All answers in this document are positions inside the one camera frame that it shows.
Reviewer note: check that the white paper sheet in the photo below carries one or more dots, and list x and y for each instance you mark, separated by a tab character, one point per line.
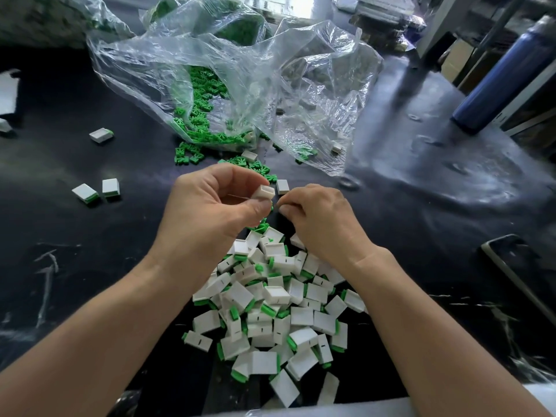
8	93

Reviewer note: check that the black smartphone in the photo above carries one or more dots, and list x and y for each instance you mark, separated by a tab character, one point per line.
521	278

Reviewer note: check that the clear plastic bag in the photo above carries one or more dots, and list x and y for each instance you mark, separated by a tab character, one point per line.
334	67

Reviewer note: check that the large bag of assembled pieces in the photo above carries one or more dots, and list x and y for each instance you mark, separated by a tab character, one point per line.
56	17

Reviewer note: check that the person's left hand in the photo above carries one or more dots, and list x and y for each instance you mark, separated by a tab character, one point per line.
204	221

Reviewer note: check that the pile of assembled white-green pieces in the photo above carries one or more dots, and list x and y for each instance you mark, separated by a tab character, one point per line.
276	312

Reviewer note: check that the white plastic part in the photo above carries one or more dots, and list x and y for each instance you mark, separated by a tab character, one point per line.
265	193

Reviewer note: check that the person's right forearm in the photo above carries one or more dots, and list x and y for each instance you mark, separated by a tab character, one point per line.
447	343

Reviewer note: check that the blue cylinder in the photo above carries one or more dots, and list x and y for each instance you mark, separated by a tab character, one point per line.
506	78

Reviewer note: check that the plastic bag full of green pieces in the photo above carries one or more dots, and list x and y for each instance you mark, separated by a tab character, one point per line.
233	17

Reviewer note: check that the pile of green clips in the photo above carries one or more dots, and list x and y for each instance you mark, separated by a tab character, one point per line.
207	113

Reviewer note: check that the white metal frame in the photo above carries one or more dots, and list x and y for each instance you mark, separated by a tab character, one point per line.
439	20

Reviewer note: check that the person's right hand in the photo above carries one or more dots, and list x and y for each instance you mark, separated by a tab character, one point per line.
326	223

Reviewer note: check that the assembled white-green part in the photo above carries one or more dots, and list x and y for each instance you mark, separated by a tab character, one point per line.
197	341
85	193
110	187
101	135
5	126

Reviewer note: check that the grey machine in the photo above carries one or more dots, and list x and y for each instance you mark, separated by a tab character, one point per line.
387	11

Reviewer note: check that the person's left forearm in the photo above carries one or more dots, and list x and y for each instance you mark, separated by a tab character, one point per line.
82	347

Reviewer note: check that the brown cardboard box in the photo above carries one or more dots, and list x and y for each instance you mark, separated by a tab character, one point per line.
459	60

